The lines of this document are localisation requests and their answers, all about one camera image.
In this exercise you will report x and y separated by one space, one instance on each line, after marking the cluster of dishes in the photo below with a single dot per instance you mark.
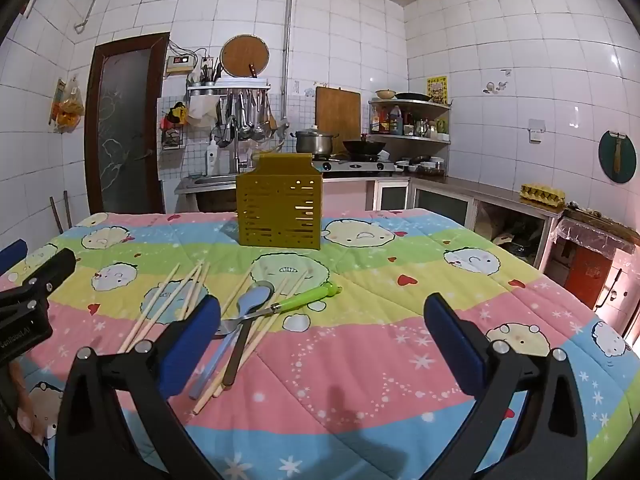
422 165

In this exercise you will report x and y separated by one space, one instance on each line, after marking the white dish soap bottle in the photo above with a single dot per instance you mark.
212 157

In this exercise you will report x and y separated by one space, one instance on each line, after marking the bunch of wooden chopsticks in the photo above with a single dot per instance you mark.
150 310

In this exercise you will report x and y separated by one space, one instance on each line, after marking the black wok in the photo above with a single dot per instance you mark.
364 146

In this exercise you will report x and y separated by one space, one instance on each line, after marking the white wall socket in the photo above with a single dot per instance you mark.
536 131

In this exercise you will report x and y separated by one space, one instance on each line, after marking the yellow slotted utensil holder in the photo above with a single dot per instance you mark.
280 210

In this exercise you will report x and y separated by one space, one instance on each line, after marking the yellow egg carton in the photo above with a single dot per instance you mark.
542 195

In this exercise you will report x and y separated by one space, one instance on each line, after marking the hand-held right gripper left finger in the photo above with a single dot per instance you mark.
192 345

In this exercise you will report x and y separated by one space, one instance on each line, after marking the steel sink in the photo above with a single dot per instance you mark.
215 179

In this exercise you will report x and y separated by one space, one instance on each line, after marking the black flat pan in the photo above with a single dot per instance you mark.
412 96

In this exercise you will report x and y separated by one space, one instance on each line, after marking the wall stickers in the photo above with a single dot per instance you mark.
495 85

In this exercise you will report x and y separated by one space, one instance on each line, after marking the green round hanging board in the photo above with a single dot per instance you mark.
607 160

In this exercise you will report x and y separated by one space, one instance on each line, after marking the steel corner shelf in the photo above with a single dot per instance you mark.
435 138

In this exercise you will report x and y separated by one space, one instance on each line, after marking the kitchen counter cabinets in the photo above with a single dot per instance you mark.
440 202

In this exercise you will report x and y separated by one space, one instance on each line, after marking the hanging plastic bags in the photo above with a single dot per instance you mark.
67 107

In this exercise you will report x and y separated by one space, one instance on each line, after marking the steel faucet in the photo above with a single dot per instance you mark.
240 150

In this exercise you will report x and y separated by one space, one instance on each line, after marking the red box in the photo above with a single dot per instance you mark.
590 270

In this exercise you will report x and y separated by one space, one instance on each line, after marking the grey wall pipe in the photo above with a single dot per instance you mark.
287 35

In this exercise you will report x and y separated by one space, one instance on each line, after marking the plastic covered side table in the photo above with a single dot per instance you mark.
595 232

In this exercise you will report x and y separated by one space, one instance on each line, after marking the yellow black hanging items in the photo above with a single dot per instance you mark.
175 114

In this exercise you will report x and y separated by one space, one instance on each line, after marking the white hanging cloth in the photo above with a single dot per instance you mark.
201 110

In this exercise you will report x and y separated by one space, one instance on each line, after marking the steel cup of utensils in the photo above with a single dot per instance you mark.
210 77

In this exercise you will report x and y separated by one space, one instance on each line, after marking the row of hanging kitchen utensils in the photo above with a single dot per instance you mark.
245 122

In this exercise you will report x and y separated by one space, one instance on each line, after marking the rectangular wooden cutting board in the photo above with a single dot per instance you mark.
338 112

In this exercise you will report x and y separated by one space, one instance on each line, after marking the printed cartoon blanket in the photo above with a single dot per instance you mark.
350 385

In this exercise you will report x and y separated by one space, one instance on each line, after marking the beige bowl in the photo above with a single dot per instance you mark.
385 94

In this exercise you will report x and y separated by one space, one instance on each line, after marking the blue plastic spoon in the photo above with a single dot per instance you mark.
251 301

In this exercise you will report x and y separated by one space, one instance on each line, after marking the brown frosted glass door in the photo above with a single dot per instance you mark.
125 125

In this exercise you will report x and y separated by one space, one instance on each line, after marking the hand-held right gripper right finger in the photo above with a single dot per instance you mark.
455 345

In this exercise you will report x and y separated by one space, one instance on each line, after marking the white wall electric box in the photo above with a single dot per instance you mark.
180 63

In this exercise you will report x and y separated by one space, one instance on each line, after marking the person's left hand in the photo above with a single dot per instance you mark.
31 410

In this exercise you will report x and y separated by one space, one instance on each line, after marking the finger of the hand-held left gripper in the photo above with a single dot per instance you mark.
52 267
14 255

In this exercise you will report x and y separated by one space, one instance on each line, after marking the steel pot with lid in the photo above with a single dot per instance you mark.
312 142

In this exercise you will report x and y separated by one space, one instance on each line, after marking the steel wall rack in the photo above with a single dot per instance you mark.
230 87

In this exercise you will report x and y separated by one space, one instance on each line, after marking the cooking oil bottle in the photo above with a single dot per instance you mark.
396 122

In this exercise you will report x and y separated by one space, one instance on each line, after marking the round wooden cutting board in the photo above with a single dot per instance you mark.
245 55

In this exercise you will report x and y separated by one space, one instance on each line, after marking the yellow wall poster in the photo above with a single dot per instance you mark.
436 90

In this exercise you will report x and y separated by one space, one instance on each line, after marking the wooden stick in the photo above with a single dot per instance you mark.
56 215
68 210

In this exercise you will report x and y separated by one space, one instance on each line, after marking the steel gas stove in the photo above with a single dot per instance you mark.
357 166

